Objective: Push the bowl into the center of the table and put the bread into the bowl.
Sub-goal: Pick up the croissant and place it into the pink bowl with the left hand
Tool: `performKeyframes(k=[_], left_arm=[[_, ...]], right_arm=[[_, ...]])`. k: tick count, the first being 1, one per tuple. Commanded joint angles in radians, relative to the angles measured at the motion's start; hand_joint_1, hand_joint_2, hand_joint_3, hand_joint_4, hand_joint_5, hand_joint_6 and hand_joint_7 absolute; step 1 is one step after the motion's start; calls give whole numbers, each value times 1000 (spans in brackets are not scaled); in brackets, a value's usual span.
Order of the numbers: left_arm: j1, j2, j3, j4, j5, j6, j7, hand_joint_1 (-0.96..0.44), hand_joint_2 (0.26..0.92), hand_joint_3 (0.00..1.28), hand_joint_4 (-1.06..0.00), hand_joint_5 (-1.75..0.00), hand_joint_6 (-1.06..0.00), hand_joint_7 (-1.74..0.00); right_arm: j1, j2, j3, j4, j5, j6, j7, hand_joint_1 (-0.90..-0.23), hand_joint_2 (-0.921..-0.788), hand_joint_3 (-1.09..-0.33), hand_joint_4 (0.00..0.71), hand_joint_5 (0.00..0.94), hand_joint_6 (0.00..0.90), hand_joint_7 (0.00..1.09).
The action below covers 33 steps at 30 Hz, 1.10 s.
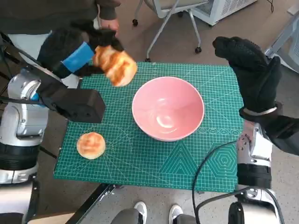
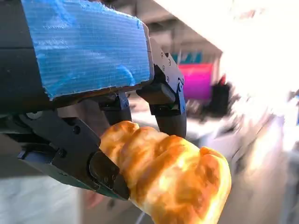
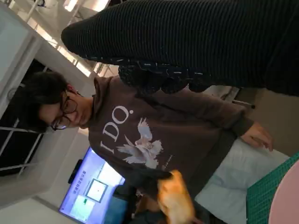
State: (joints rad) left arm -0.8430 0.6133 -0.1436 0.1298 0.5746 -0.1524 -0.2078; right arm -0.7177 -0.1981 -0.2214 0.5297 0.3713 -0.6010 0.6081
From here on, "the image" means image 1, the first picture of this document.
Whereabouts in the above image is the white mesh chair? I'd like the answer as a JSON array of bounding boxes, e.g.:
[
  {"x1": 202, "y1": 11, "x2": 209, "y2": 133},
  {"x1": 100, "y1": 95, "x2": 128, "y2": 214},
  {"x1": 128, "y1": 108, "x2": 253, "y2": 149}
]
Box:
[{"x1": 263, "y1": 14, "x2": 299, "y2": 74}]

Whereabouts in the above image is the long braided toy bread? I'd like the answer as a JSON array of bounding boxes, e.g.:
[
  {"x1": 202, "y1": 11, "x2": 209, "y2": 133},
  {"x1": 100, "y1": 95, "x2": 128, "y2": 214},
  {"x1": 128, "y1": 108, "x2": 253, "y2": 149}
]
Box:
[{"x1": 93, "y1": 45, "x2": 138, "y2": 87}]

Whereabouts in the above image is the black metal table rail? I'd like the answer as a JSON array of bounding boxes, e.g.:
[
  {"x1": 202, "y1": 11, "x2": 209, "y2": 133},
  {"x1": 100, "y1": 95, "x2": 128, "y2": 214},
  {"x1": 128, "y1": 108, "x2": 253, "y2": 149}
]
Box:
[{"x1": 63, "y1": 183, "x2": 124, "y2": 224}]

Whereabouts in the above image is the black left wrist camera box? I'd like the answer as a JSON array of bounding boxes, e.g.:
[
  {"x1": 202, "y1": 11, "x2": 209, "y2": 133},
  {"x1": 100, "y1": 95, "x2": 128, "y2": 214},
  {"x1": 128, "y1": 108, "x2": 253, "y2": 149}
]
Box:
[{"x1": 38, "y1": 67, "x2": 106, "y2": 124}]

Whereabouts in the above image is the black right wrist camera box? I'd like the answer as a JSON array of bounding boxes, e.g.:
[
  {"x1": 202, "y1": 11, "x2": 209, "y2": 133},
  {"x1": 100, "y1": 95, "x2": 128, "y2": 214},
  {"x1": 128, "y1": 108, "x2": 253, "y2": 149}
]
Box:
[{"x1": 261, "y1": 114, "x2": 299, "y2": 156}]

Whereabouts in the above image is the person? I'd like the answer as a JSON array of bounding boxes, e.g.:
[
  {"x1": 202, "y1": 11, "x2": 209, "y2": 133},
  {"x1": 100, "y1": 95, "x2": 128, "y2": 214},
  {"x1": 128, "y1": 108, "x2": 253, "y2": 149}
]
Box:
[
  {"x1": 0, "y1": 0, "x2": 122, "y2": 89},
  {"x1": 112, "y1": 201, "x2": 196, "y2": 224}
]

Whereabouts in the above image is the thin black cable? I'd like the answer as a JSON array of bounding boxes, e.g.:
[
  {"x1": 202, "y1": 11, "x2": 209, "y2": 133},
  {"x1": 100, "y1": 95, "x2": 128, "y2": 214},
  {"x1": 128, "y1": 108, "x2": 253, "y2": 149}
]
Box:
[{"x1": 192, "y1": 140, "x2": 238, "y2": 224}]

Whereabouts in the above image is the thick black cable loop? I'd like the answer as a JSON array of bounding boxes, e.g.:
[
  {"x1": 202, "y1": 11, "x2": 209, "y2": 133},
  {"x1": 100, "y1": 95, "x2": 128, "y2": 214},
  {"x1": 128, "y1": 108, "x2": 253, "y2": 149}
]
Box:
[{"x1": 196, "y1": 186, "x2": 285, "y2": 224}]

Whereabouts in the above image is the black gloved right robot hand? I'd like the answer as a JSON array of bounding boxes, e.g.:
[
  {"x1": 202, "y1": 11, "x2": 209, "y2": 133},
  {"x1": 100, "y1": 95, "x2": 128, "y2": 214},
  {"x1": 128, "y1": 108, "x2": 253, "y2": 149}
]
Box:
[{"x1": 212, "y1": 36, "x2": 282, "y2": 115}]

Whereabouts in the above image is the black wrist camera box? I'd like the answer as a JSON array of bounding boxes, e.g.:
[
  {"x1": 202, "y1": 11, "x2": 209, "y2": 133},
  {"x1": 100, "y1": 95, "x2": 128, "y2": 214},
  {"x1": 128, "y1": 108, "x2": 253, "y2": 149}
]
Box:
[
  {"x1": 261, "y1": 114, "x2": 299, "y2": 156},
  {"x1": 38, "y1": 67, "x2": 106, "y2": 124}
]

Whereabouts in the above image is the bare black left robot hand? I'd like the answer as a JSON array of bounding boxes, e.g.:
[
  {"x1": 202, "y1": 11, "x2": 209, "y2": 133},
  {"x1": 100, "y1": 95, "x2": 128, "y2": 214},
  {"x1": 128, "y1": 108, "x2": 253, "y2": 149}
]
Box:
[{"x1": 38, "y1": 22, "x2": 126, "y2": 79}]

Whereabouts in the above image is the round toy bread bun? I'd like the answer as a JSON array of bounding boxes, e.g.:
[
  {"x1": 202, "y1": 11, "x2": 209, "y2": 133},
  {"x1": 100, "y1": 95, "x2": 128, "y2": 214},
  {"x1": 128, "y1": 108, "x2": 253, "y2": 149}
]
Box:
[{"x1": 76, "y1": 132, "x2": 106, "y2": 160}]

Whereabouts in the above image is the white grilled appliance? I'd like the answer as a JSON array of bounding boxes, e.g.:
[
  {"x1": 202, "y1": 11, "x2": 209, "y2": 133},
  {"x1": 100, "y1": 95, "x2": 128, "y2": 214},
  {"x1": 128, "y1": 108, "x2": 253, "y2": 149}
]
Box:
[{"x1": 193, "y1": 0, "x2": 257, "y2": 26}]

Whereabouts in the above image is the tan wooden board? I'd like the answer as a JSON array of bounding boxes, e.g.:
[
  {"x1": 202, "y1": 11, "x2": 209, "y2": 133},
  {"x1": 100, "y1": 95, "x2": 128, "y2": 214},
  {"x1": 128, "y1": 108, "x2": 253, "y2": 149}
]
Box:
[{"x1": 30, "y1": 212, "x2": 78, "y2": 224}]

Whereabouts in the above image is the black metal rack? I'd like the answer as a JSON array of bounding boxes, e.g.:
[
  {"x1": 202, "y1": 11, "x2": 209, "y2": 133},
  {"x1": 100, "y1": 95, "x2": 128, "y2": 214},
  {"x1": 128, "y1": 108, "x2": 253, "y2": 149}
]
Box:
[{"x1": 0, "y1": 31, "x2": 58, "y2": 159}]

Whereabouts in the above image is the grey wheeled office chair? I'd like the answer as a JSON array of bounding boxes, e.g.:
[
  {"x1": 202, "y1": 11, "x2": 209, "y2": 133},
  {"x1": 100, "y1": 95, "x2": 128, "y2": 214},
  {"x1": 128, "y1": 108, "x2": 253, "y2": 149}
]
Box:
[{"x1": 132, "y1": 0, "x2": 210, "y2": 63}]

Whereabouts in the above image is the pink bowl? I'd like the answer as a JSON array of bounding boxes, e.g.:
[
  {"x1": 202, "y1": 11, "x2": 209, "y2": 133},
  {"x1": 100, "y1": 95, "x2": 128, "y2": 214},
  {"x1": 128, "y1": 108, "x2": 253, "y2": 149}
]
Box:
[{"x1": 132, "y1": 76, "x2": 206, "y2": 142}]

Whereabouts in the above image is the green cutting mat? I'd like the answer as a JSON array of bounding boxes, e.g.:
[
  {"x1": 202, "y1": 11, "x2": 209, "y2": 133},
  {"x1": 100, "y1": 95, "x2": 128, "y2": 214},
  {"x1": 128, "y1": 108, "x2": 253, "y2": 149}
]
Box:
[{"x1": 53, "y1": 61, "x2": 245, "y2": 193}]

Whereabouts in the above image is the person's hand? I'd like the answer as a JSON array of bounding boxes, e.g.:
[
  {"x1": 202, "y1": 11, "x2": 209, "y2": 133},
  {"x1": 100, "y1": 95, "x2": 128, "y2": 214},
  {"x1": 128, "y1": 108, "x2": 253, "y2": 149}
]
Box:
[{"x1": 99, "y1": 17, "x2": 120, "y2": 32}]

